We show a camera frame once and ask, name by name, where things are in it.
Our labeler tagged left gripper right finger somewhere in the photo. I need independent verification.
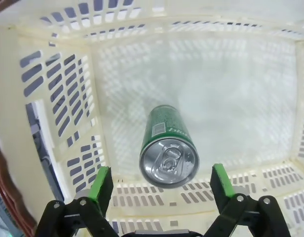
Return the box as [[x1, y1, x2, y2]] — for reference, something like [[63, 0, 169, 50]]
[[203, 163, 291, 237]]

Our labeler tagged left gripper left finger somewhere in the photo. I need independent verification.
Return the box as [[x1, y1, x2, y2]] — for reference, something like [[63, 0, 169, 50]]
[[35, 165, 118, 237]]

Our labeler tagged green drink can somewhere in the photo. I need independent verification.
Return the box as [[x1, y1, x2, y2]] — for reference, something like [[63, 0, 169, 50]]
[[139, 105, 200, 190]]

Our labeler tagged cream shopping basket brown rim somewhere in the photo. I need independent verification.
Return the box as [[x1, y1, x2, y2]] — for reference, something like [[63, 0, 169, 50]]
[[0, 0, 304, 237]]

